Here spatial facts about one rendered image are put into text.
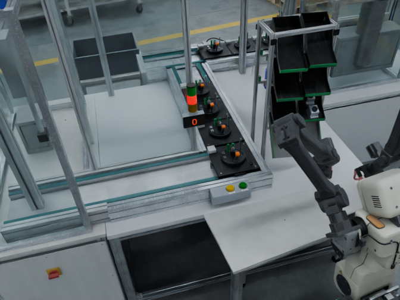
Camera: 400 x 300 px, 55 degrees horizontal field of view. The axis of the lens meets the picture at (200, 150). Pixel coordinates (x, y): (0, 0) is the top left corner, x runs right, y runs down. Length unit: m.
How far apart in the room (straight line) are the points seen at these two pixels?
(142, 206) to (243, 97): 1.27
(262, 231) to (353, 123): 1.47
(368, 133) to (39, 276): 2.54
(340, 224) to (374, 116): 1.76
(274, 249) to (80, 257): 1.00
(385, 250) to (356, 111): 1.62
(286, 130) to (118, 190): 1.07
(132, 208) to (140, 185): 0.18
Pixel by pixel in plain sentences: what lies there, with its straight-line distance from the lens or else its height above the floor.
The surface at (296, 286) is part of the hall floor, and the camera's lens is 2.83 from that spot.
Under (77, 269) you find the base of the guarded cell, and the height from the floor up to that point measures 0.61.
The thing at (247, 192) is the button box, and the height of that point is 0.94.
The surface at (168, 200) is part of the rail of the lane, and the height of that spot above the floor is 0.93.
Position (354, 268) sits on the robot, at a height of 0.89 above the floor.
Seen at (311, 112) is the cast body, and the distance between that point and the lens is 2.07.
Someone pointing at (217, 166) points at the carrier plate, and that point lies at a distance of 2.11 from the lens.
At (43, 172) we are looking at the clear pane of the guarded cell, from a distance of 1.77.
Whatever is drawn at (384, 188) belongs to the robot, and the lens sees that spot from 1.55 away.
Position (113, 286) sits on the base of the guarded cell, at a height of 0.37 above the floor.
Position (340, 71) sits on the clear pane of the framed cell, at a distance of 2.95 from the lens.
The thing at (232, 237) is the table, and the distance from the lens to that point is 1.93.
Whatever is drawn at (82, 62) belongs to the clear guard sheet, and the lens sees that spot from 1.87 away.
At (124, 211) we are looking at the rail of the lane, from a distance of 2.01.
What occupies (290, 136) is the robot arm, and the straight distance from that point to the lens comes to 1.39.
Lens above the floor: 2.41
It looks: 40 degrees down
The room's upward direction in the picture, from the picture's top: 3 degrees counter-clockwise
